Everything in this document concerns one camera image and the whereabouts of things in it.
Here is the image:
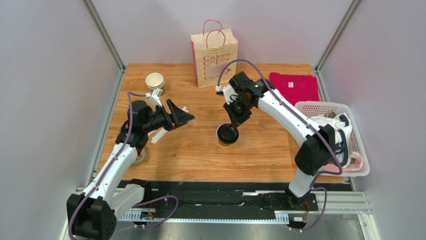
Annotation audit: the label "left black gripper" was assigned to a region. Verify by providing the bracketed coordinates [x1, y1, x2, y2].
[142, 99, 195, 133]

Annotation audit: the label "black plastic cup lid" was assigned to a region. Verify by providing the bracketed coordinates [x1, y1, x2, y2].
[216, 123, 239, 140]

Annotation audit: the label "single paper coffee cup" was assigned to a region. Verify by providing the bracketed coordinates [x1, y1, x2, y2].
[218, 138, 237, 147]

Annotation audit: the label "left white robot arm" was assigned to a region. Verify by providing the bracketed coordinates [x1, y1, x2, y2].
[66, 99, 195, 240]

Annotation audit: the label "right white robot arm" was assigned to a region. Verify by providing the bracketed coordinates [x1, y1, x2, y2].
[215, 71, 336, 209]

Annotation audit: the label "wrapped straw middle left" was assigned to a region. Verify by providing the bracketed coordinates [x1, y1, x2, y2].
[148, 106, 189, 144]

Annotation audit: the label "wrapped straw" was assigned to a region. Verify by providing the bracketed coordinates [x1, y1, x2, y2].
[151, 128, 168, 144]
[148, 106, 189, 144]

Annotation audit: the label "wrapped straw far right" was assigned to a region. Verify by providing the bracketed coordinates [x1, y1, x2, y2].
[151, 128, 168, 144]

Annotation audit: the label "cardboard cup carrier tray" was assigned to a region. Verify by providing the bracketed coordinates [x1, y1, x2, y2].
[132, 149, 146, 166]

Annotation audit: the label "folded red t-shirt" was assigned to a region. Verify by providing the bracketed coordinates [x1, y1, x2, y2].
[269, 72, 320, 106]

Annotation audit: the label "white plastic laundry basket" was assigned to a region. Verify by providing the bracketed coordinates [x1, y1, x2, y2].
[295, 101, 370, 177]

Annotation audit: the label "white and pink clothes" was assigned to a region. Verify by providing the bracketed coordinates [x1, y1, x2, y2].
[310, 112, 364, 173]

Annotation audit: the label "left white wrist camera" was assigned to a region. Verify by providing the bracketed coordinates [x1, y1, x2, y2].
[145, 88, 163, 107]

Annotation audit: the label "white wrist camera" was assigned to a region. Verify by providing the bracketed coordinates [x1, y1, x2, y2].
[215, 85, 236, 105]
[145, 88, 163, 107]

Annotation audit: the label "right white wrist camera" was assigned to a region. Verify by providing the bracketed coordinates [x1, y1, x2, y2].
[215, 85, 236, 105]

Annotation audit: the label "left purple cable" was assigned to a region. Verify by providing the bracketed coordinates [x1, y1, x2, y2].
[68, 91, 179, 240]

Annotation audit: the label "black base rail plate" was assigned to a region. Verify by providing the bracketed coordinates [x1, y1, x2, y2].
[135, 181, 320, 221]

